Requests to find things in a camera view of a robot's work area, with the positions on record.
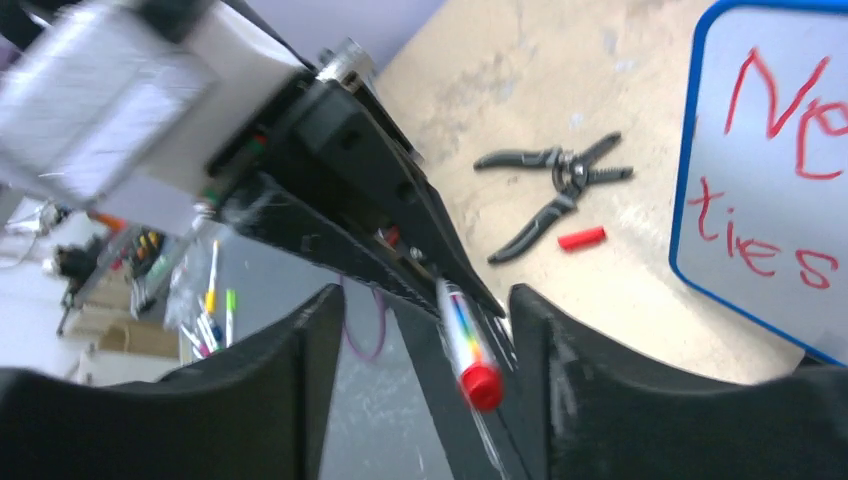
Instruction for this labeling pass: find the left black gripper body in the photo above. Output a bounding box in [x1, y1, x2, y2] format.
[206, 39, 424, 226]

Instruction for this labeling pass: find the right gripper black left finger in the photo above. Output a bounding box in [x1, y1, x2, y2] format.
[1, 284, 345, 479]

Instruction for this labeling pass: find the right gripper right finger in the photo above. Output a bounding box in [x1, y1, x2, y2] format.
[509, 284, 847, 479]

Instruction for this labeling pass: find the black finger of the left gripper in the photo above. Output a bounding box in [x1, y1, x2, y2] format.
[221, 82, 506, 319]

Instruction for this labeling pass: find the white red marker pen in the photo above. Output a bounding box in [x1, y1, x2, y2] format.
[436, 278, 504, 412]

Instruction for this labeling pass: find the red marker cap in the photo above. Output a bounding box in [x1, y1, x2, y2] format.
[557, 226, 607, 252]

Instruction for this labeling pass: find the blue framed whiteboard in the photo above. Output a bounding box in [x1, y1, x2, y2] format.
[669, 1, 847, 364]

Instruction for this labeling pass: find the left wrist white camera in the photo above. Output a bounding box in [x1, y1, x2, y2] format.
[1, 1, 306, 222]

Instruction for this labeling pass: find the black handled wire stripper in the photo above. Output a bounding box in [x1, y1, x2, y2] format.
[473, 131, 633, 264]

